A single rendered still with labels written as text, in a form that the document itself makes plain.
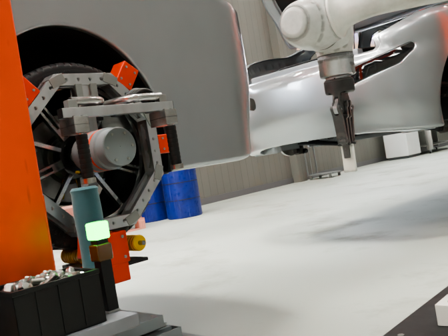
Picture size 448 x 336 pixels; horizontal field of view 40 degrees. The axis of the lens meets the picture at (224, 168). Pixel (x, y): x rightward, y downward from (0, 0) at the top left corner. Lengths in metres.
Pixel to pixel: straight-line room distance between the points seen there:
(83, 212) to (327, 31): 0.96
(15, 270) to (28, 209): 0.14
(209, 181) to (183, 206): 2.41
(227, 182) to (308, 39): 10.31
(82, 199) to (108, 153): 0.17
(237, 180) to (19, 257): 10.50
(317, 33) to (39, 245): 0.81
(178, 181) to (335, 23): 7.60
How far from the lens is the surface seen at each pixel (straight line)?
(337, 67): 1.53
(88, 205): 1.93
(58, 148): 2.16
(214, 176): 11.36
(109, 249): 1.43
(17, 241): 1.49
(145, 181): 2.26
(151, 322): 2.29
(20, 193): 1.50
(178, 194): 8.89
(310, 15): 1.36
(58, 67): 2.19
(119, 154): 1.98
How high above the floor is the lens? 0.75
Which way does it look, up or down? 1 degrees down
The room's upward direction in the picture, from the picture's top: 9 degrees counter-clockwise
